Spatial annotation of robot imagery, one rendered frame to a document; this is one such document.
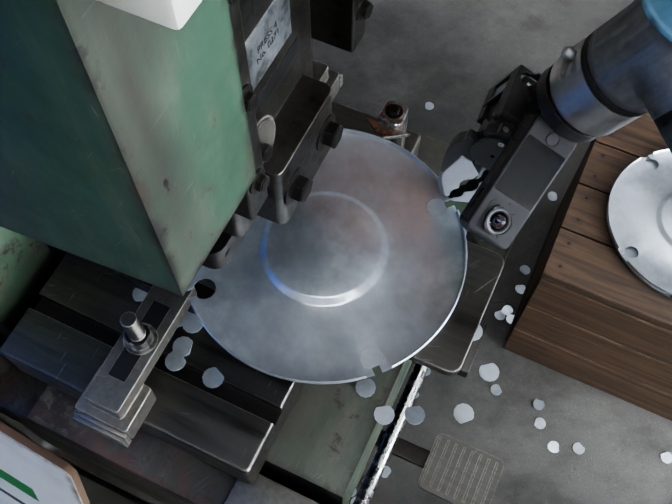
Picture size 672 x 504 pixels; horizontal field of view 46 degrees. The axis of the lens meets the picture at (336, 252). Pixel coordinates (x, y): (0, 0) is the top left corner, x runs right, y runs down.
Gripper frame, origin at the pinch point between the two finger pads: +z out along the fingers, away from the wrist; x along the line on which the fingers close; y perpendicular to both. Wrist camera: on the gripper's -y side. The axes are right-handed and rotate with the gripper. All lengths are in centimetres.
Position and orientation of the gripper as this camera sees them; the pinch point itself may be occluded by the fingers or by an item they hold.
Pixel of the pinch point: (448, 195)
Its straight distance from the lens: 82.9
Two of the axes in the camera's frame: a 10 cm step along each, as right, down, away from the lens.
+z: -3.9, 2.6, 8.8
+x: -8.3, -5.1, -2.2
